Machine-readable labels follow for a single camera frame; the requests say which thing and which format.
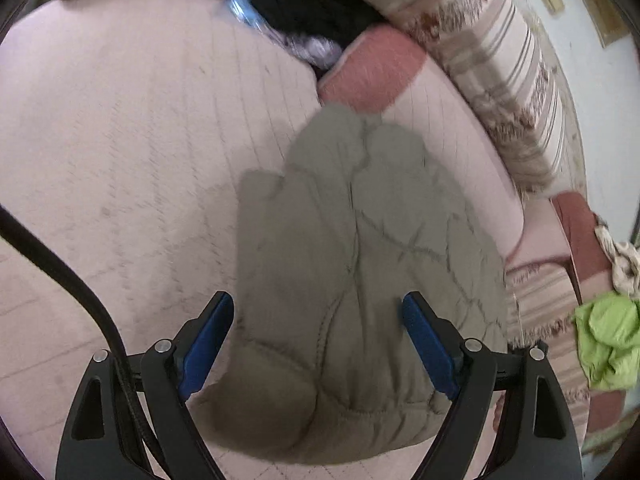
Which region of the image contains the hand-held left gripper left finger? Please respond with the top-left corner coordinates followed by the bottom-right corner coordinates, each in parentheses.
top-left (55, 291), bottom-right (235, 480)

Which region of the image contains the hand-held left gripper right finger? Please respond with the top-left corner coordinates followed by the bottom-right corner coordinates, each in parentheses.
top-left (401, 291), bottom-right (585, 480)

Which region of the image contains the olive padded jacket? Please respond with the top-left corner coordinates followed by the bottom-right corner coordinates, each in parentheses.
top-left (190, 102), bottom-right (508, 466)

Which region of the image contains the striped fringed blanket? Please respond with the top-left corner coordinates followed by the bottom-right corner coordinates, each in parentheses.
top-left (505, 262), bottom-right (591, 411)

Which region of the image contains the green cloth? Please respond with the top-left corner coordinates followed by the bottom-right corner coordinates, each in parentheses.
top-left (572, 294), bottom-right (640, 391)

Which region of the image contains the dusty red cushion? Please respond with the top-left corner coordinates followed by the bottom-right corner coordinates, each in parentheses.
top-left (552, 192), bottom-right (621, 311)

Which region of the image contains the beige patterned scarf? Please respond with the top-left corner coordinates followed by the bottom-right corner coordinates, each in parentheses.
top-left (594, 215), bottom-right (640, 298)

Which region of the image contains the pink quilted bed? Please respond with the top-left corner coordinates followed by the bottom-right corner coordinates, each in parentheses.
top-left (0, 0), bottom-right (526, 480)

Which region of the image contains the pink cushion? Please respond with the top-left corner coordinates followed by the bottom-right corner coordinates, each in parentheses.
top-left (317, 25), bottom-right (526, 261)

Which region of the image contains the striped floral pillow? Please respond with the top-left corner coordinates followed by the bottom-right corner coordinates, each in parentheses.
top-left (335, 0), bottom-right (568, 193)

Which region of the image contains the blue plastic bag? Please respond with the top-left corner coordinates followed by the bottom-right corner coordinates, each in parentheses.
top-left (220, 0), bottom-right (341, 68)

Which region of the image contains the black clothing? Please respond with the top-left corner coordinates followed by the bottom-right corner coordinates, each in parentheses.
top-left (187, 0), bottom-right (386, 68)

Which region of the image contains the black cable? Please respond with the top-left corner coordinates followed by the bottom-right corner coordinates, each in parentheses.
top-left (0, 204), bottom-right (168, 480)

